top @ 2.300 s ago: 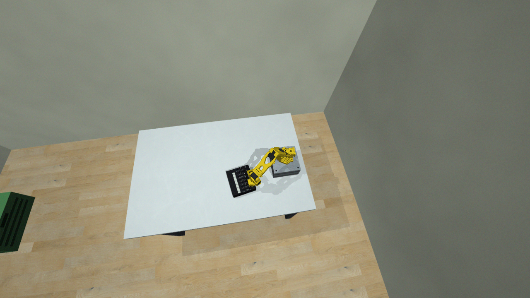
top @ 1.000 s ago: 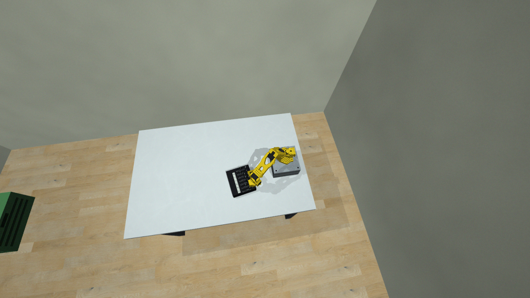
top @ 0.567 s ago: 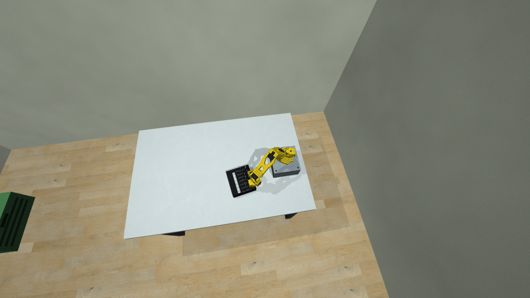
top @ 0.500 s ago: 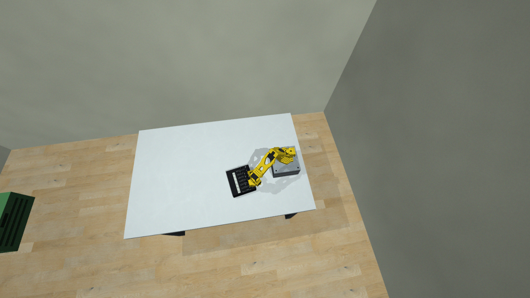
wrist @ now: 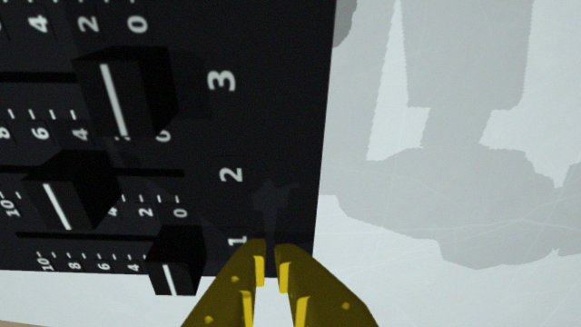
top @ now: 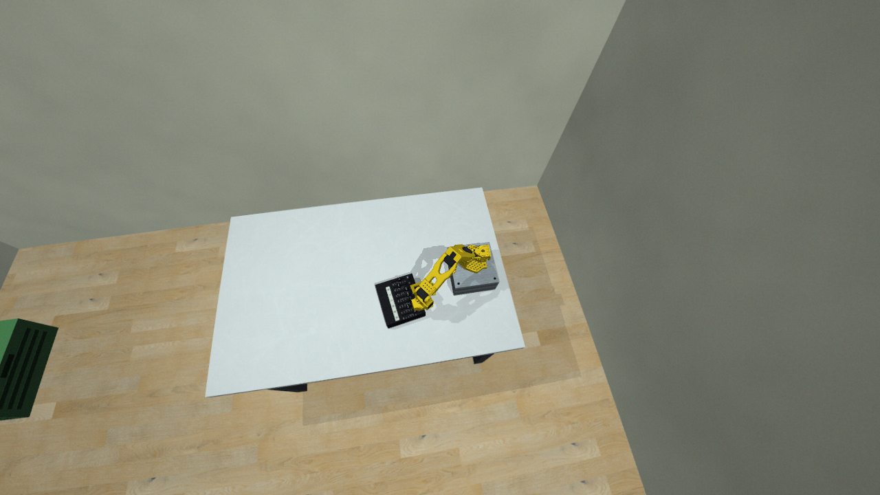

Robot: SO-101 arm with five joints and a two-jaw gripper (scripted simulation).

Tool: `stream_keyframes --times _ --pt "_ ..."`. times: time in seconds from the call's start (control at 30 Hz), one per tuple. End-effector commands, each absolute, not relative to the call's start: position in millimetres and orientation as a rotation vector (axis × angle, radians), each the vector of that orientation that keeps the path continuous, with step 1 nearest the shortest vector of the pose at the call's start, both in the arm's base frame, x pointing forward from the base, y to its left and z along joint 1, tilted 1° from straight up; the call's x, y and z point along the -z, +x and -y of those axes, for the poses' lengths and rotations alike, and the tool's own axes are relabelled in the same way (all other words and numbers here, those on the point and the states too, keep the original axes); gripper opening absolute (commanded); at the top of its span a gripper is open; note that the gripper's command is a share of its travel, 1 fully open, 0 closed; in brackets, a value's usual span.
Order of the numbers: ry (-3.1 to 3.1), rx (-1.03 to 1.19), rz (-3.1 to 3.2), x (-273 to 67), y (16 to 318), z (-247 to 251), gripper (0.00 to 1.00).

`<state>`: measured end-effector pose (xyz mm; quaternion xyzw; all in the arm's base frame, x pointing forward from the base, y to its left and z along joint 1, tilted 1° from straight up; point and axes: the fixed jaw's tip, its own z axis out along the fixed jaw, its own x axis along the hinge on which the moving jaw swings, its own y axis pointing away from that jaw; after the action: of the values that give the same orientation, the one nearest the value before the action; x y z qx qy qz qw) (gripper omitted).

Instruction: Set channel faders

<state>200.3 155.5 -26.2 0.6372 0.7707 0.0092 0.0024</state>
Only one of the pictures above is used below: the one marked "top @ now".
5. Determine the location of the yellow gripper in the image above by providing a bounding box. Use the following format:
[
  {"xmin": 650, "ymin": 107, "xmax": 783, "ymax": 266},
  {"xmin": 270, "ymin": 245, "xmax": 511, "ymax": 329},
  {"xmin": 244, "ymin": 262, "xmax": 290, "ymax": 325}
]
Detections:
[{"xmin": 410, "ymin": 282, "xmax": 425, "ymax": 311}]

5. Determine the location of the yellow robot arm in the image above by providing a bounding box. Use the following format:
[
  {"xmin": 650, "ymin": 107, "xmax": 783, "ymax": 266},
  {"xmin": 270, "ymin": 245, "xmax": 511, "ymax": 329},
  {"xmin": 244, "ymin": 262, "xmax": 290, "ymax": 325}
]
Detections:
[{"xmin": 415, "ymin": 244, "xmax": 490, "ymax": 310}]

